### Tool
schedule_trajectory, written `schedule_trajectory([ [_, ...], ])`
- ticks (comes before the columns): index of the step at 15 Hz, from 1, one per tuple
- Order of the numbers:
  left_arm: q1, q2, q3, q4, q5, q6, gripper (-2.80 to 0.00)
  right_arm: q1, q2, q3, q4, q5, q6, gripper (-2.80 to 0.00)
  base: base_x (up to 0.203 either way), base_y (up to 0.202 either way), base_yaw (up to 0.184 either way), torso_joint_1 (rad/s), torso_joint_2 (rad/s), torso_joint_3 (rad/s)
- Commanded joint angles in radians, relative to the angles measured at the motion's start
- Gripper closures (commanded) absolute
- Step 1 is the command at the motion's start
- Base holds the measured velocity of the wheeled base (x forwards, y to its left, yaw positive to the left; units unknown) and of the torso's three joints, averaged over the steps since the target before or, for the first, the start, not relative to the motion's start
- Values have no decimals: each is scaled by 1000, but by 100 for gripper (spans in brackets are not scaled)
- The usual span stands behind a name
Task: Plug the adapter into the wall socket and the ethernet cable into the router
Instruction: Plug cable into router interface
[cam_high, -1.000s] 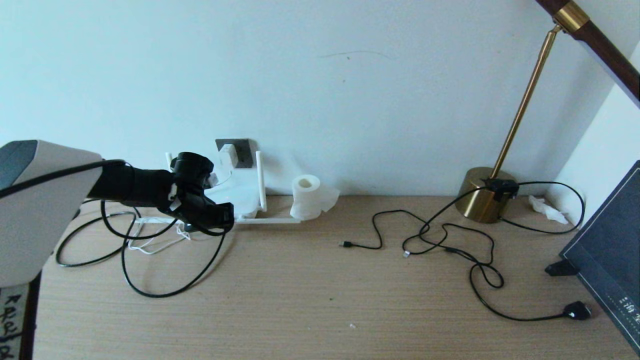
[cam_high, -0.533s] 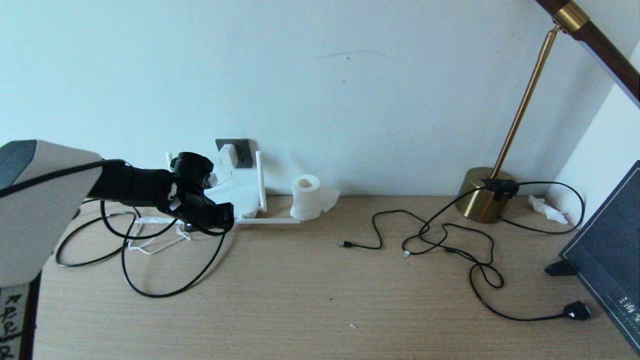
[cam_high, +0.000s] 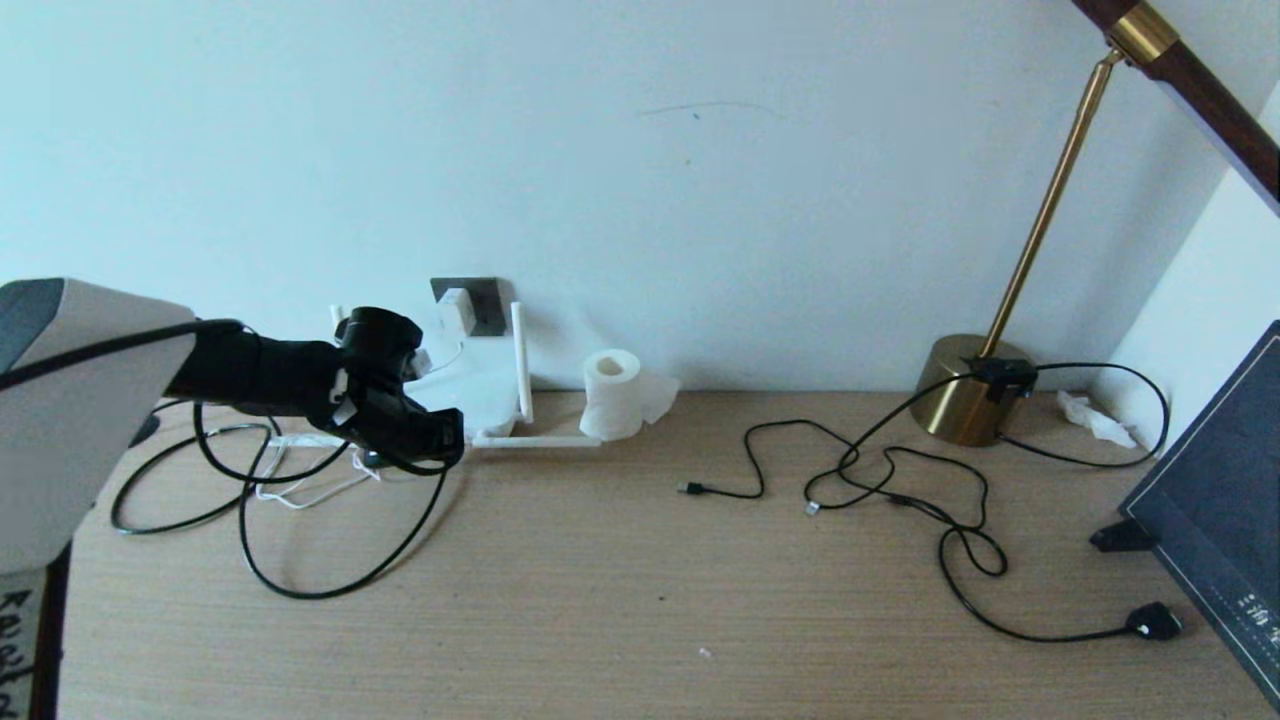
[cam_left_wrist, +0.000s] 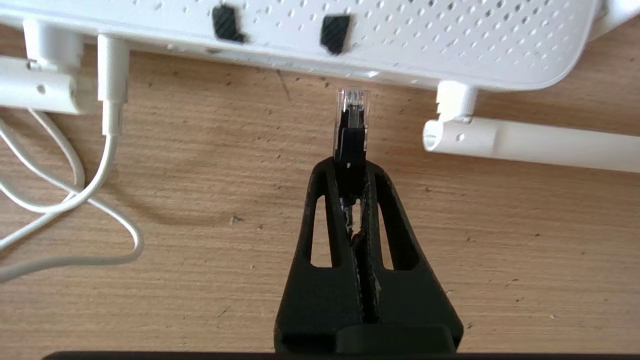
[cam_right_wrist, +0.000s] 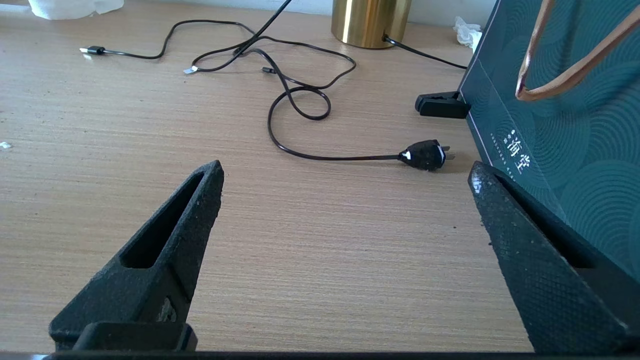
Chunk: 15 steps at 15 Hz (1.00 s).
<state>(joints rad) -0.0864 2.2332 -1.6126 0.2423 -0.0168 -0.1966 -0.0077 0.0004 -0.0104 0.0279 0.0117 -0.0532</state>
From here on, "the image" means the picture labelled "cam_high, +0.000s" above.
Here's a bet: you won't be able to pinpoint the black braided left wrist cable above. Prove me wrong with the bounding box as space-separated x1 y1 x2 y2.
194 400 451 486

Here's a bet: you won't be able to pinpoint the white toilet paper roll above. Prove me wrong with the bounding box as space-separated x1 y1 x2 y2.
578 349 681 443

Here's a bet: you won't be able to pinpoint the black ethernet cable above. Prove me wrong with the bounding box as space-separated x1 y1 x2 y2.
110 425 451 601

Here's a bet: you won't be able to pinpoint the white router with antennas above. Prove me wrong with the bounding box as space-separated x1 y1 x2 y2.
270 302 603 449

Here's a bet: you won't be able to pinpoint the thin black usb cable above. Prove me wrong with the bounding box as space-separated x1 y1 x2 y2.
678 418 1009 579

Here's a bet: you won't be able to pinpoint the black cables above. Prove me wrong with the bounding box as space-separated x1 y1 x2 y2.
803 360 1183 643

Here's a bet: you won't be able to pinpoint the crumpled white tissue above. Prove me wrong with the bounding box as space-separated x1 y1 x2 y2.
1058 391 1139 449

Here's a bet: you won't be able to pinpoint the thin white adapter cable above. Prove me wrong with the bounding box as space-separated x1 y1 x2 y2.
252 340 467 511

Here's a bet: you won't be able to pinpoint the grey wall socket plate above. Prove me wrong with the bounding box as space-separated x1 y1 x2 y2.
430 277 504 337

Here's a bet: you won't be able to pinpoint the brass desk lamp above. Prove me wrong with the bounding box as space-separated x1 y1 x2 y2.
912 0 1280 448

